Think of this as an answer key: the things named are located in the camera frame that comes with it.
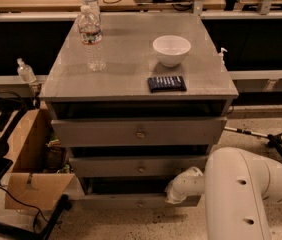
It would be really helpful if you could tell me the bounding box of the black stand frame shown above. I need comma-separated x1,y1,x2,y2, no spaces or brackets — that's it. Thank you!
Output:
0,92,71,240

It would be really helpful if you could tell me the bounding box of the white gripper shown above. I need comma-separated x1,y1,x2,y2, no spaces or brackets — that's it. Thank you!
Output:
165,178,189,204

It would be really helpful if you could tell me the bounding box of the grey bottom drawer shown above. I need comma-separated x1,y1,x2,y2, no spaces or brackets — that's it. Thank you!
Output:
79,176,201,209

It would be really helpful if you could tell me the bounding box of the grey middle drawer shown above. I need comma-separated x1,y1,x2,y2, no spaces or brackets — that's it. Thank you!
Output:
70,155,207,177

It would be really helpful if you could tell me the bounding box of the grey drawer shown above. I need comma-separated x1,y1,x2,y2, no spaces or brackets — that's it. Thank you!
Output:
70,155,207,177
52,117,226,147
79,176,201,209

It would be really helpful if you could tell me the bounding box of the black tripod with metal pole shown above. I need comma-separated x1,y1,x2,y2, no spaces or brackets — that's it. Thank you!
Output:
225,127,282,157

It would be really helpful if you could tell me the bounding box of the small clear sanitizer bottle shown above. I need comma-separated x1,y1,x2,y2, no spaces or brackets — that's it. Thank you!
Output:
17,58,36,84

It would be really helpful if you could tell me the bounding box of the clear water bottle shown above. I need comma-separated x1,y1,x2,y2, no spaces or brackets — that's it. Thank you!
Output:
82,0,101,21
77,5,106,71

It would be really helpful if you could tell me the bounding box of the clear rear water bottle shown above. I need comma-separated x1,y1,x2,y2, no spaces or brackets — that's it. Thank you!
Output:
82,0,101,21

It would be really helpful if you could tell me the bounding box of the white pump dispenser bottle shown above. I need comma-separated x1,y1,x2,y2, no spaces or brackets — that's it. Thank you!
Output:
218,47,228,65

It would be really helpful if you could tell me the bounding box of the dark blue snack packet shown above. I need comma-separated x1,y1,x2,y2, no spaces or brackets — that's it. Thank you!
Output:
147,76,187,93

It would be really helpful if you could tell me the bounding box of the white bowl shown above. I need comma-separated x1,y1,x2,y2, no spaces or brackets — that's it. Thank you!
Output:
152,35,191,67

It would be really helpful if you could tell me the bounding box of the grey top drawer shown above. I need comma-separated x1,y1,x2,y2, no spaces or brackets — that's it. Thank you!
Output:
52,117,226,147

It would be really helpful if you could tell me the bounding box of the grey drawer cabinet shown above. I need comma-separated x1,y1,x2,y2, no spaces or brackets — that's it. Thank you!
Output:
39,11,239,198

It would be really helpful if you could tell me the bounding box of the brown cardboard box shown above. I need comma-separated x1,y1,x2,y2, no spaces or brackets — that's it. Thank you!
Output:
5,109,74,211

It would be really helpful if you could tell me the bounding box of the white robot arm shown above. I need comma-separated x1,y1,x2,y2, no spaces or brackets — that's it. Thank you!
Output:
165,147,282,240

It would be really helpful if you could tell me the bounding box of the clear front water bottle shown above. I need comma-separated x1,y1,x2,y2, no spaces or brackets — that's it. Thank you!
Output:
77,5,106,71

